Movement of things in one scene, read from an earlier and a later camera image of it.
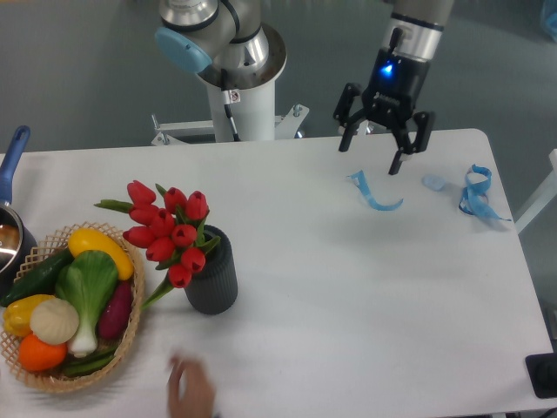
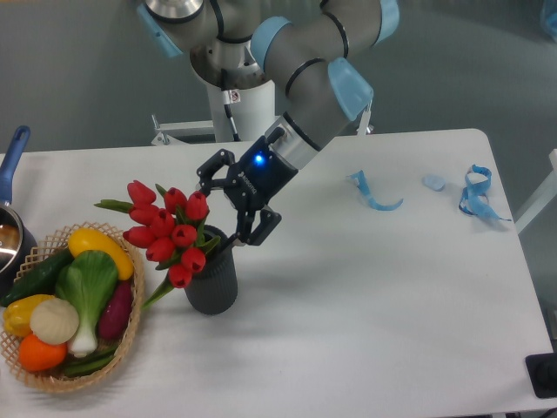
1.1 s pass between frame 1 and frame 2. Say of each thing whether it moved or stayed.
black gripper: moved
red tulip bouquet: stayed
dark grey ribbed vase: stayed
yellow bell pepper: stayed
